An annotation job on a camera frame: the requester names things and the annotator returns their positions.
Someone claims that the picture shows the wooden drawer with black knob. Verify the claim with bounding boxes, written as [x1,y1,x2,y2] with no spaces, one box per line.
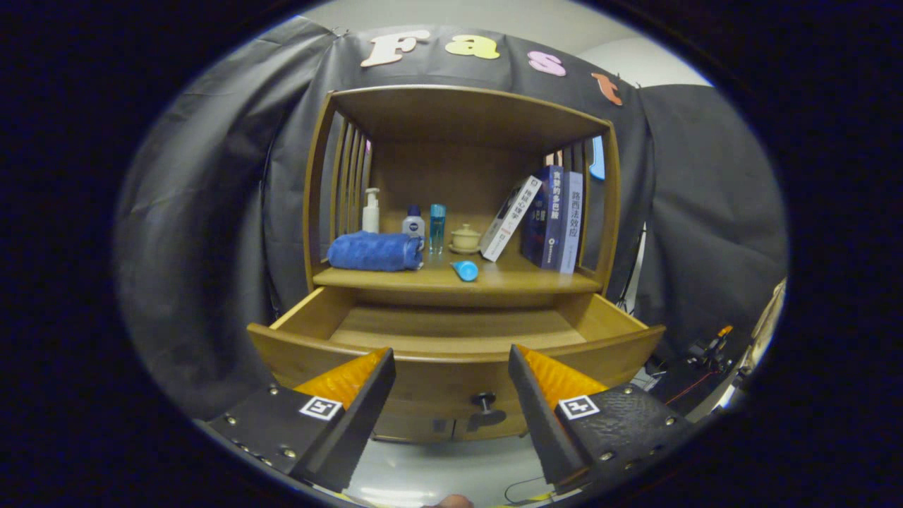
[246,286,666,431]

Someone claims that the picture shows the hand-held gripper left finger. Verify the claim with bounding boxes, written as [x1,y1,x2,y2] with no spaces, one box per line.
[205,347,397,493]

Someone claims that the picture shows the dark blue book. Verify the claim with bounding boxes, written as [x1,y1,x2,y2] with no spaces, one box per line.
[521,166,566,270]

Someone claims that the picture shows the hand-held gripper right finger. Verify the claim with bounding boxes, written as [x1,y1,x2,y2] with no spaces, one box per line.
[508,344,699,495]

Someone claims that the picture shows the beige cloth bag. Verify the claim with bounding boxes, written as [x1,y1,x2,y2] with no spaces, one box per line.
[748,279,787,368]

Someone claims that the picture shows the wooden countertop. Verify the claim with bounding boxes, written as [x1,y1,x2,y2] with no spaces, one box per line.
[312,248,605,295]

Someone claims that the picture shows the grey-purple book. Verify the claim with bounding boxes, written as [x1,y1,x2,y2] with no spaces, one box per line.
[557,171,585,274]

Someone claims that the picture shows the black and orange clamp tool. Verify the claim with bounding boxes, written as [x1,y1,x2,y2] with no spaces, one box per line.
[681,325,734,371]

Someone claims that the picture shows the clear blue bottle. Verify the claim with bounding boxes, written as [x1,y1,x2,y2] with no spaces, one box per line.
[429,204,447,255]

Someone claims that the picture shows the white book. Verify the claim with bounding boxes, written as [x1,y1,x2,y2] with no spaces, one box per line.
[479,176,543,262]

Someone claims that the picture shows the beige lidded tea cup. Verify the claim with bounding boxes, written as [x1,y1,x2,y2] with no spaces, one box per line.
[448,224,483,255]

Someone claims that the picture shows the blue rolled towel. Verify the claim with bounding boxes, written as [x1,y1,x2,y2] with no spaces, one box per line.
[327,231,425,272]

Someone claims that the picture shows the wooden cabinet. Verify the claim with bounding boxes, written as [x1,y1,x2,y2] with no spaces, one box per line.
[302,85,623,445]

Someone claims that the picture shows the wooden cabinet door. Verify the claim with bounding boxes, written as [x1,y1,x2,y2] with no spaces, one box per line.
[455,416,531,442]
[372,416,459,444]

